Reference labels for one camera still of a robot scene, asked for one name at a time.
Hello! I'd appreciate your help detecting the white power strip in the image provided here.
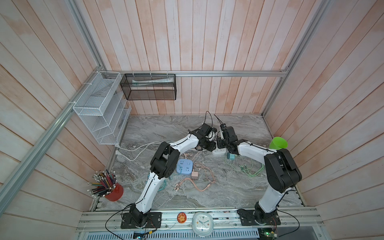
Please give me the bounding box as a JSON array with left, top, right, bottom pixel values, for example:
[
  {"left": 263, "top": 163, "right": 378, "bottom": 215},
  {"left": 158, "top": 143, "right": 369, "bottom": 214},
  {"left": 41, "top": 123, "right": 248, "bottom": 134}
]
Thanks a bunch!
[{"left": 212, "top": 148, "right": 227, "bottom": 157}]

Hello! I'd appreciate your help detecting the teal plug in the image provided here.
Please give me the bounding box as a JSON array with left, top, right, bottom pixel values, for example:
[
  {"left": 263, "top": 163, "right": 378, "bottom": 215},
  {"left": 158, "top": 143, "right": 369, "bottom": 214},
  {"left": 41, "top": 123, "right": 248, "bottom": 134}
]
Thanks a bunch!
[{"left": 227, "top": 153, "right": 236, "bottom": 161}]

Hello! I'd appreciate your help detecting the blue power strip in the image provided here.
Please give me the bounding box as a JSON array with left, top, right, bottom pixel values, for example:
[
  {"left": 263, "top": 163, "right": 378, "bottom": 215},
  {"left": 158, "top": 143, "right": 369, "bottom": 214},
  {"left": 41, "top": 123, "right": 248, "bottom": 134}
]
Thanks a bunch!
[{"left": 176, "top": 159, "right": 193, "bottom": 175}]

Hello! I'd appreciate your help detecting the pink usb charger plug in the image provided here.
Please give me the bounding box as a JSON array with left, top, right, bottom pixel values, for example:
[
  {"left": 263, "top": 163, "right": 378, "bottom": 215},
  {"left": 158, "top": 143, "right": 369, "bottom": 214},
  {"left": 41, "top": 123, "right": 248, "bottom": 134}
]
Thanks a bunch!
[{"left": 191, "top": 171, "right": 199, "bottom": 180}]

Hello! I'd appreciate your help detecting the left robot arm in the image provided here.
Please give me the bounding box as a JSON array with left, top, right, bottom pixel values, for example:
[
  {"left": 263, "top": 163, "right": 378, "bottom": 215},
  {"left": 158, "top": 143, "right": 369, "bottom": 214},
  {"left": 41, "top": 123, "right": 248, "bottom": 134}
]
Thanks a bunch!
[{"left": 129, "top": 124, "right": 217, "bottom": 228}]

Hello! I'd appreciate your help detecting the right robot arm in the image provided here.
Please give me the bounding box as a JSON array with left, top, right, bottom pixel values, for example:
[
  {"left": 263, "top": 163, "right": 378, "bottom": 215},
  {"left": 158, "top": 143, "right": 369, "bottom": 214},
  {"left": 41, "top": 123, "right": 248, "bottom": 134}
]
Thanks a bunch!
[{"left": 217, "top": 124, "right": 302, "bottom": 225}]

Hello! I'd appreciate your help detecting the green plastic goblet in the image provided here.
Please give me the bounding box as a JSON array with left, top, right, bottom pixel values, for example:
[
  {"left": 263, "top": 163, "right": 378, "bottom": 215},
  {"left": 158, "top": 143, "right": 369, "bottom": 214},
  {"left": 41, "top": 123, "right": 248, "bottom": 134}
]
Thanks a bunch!
[{"left": 269, "top": 137, "right": 288, "bottom": 150}]

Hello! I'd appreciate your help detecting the black mesh basket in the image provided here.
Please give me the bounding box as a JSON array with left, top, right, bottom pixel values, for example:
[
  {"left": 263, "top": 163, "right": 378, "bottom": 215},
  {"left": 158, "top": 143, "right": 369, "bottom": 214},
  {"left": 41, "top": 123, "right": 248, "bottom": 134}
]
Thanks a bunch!
[{"left": 120, "top": 73, "right": 177, "bottom": 101}]

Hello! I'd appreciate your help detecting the red round sticker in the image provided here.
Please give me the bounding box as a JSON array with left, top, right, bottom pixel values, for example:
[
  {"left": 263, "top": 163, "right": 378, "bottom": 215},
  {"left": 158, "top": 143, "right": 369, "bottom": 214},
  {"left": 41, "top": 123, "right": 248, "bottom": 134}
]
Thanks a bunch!
[{"left": 177, "top": 212, "right": 187, "bottom": 224}]

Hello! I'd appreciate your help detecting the white alarm clock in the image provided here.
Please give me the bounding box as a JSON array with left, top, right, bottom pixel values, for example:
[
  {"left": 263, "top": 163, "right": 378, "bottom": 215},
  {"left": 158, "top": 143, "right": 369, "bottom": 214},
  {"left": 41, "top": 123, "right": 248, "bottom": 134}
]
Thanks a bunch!
[{"left": 192, "top": 212, "right": 214, "bottom": 237}]

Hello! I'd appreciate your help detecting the red pencil cup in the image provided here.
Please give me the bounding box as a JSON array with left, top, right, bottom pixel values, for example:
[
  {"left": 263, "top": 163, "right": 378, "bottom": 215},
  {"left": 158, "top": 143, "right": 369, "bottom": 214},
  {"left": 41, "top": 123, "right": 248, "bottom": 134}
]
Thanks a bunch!
[{"left": 87, "top": 170, "right": 124, "bottom": 202}]

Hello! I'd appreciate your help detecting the light green cable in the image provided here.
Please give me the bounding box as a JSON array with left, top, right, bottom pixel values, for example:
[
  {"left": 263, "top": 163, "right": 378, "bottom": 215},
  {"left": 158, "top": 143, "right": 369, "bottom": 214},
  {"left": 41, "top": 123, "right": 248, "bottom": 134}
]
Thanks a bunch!
[{"left": 223, "top": 156, "right": 265, "bottom": 178}]

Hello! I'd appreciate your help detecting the pink charging cable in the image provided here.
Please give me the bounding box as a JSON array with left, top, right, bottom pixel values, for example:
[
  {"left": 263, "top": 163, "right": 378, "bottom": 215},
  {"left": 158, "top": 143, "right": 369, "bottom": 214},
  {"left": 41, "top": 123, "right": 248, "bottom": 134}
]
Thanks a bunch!
[{"left": 173, "top": 149, "right": 216, "bottom": 193}]

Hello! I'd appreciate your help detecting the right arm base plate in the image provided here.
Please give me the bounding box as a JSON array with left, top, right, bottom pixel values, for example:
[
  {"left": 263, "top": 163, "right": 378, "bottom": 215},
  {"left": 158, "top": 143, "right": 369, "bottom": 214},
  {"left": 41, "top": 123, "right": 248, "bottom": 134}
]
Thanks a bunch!
[{"left": 237, "top": 209, "right": 281, "bottom": 226}]

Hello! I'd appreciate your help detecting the white power cord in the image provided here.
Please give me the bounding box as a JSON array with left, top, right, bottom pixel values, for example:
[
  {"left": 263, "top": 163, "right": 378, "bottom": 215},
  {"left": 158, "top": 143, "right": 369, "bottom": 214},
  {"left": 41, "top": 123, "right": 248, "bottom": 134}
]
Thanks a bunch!
[{"left": 114, "top": 138, "right": 164, "bottom": 162}]

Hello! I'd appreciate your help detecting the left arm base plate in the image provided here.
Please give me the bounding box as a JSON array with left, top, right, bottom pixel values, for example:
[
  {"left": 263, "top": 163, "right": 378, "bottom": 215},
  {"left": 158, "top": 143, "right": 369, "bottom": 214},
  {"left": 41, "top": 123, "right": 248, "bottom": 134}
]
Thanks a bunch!
[{"left": 121, "top": 212, "right": 162, "bottom": 229}]

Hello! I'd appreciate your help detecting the white wire mesh shelf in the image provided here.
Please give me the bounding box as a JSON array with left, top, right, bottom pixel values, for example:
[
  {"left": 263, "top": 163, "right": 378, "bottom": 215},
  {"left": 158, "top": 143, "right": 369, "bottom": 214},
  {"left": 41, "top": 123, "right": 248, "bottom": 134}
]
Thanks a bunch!
[{"left": 73, "top": 72, "right": 131, "bottom": 146}]

